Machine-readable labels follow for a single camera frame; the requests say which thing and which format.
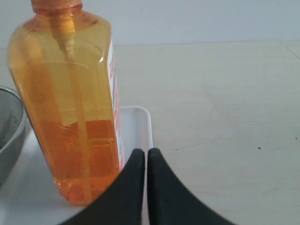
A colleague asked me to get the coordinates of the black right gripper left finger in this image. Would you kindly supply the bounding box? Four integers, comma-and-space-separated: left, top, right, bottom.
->
61, 149, 145, 225

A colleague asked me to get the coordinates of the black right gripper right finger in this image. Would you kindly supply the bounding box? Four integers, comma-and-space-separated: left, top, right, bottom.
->
147, 148, 231, 225

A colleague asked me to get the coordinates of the orange pump soap bottle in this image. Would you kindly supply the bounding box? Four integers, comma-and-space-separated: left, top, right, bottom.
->
7, 0, 124, 206

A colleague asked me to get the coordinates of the white plastic tray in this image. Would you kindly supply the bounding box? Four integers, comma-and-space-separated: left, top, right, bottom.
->
0, 106, 153, 225

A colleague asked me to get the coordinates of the steel mesh colander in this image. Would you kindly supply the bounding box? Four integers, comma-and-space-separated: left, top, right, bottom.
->
0, 86, 27, 186

